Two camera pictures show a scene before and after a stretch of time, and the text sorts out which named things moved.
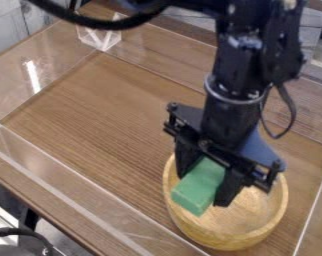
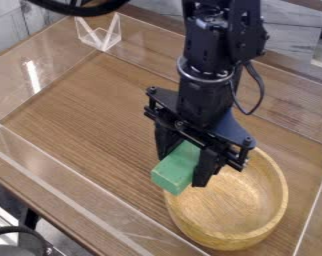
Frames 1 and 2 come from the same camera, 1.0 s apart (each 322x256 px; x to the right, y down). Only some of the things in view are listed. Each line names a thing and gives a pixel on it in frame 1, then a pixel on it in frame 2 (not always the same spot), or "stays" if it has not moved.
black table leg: x=30 y=219 stays
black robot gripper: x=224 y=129 to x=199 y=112
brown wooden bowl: x=229 y=227 stays
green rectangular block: x=199 y=187 to x=173 y=171
